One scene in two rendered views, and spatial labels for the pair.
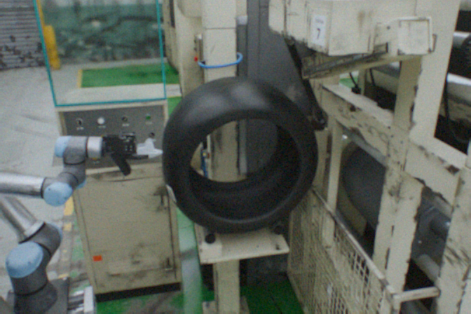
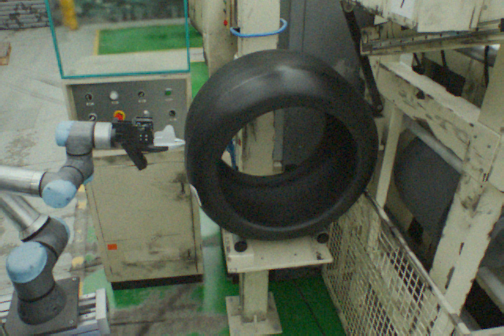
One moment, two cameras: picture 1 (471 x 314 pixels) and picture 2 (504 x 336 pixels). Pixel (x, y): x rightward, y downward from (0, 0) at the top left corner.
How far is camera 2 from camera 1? 0.25 m
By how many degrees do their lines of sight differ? 7
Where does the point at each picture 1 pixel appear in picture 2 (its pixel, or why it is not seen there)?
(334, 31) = not seen: outside the picture
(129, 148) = (144, 137)
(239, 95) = (286, 76)
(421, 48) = not seen: outside the picture
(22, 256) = (24, 258)
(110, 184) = (124, 168)
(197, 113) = (231, 97)
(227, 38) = (269, 0)
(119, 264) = (135, 253)
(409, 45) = not seen: outside the picture
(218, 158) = (251, 145)
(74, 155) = (79, 145)
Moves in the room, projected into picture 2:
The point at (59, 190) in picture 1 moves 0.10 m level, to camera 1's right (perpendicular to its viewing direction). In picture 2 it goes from (60, 190) to (97, 191)
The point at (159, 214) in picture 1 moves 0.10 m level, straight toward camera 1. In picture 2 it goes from (179, 203) to (180, 215)
